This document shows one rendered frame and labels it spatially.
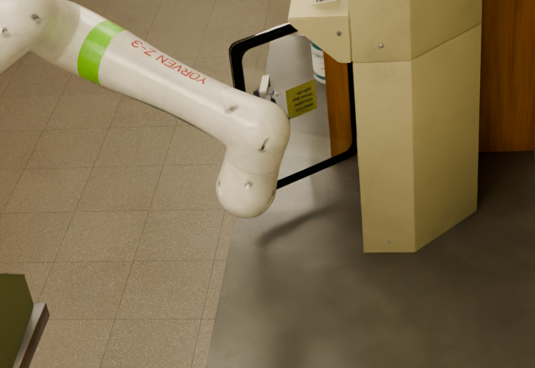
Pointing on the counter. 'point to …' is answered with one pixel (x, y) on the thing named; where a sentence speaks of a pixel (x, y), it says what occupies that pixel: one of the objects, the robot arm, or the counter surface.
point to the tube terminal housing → (415, 99)
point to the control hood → (324, 17)
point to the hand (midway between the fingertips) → (264, 89)
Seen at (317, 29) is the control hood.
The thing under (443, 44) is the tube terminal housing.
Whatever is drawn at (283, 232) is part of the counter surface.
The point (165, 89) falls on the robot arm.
